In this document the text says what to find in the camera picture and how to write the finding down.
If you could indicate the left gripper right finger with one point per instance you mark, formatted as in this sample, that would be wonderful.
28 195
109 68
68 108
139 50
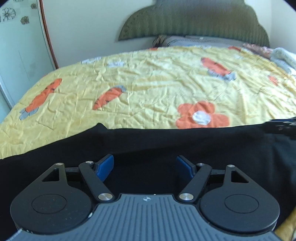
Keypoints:
185 169

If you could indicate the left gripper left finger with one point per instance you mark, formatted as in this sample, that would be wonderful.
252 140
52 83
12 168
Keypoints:
104 167

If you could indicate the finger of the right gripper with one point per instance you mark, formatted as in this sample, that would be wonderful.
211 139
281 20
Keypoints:
282 126

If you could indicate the black pants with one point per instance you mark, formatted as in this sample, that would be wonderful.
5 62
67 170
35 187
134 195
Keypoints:
145 161

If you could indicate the white folded blanket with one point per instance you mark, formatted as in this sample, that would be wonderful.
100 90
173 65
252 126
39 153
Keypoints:
284 59

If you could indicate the pink floral cloth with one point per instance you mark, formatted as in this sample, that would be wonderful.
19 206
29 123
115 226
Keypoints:
260 50

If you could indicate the yellow carrot print quilt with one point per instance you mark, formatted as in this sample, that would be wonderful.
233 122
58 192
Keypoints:
164 88

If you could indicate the green quilted headboard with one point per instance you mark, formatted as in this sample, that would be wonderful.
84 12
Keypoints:
224 19

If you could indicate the grey striped pillow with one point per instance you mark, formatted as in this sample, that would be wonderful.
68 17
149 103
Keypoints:
168 41

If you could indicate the white floral wardrobe door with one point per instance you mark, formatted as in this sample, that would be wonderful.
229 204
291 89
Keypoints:
25 56

